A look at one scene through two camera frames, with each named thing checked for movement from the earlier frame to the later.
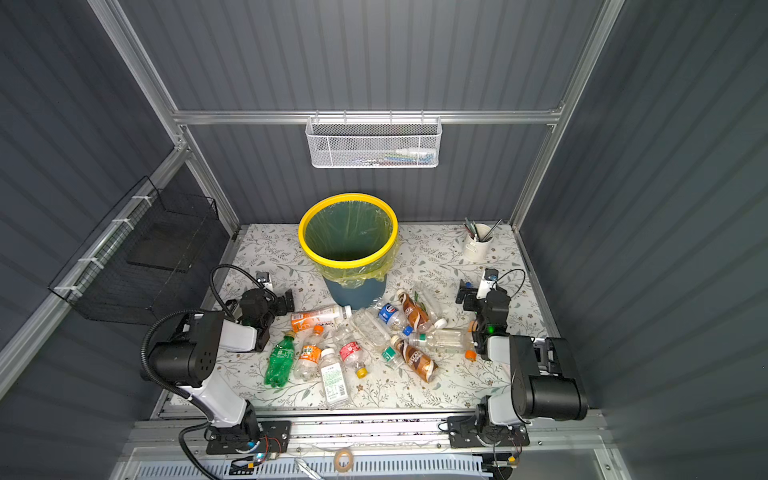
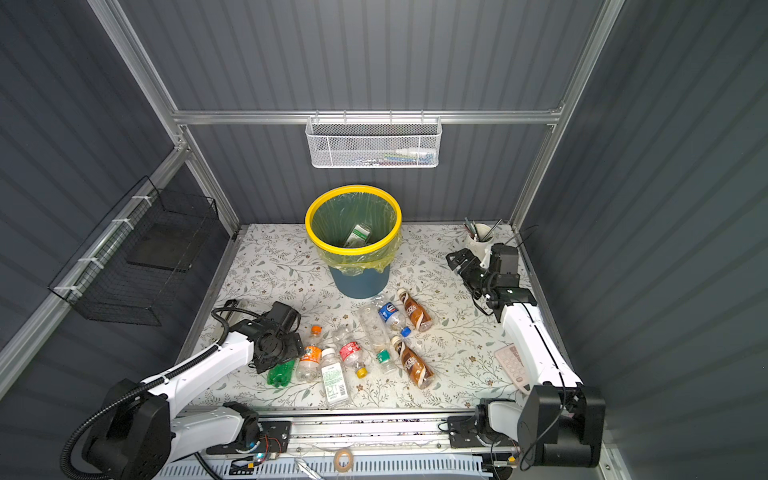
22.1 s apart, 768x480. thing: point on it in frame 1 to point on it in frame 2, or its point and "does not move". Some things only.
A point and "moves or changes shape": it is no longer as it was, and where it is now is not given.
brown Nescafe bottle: (416, 316) does not move
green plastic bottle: (278, 373) does not move
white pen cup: (478, 249) does not move
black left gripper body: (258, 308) to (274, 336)
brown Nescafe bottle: (422, 365) moves or changes shape
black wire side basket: (125, 271) does not move
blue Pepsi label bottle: (390, 315) does not move
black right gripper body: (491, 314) to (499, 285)
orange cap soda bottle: (307, 366) does not move
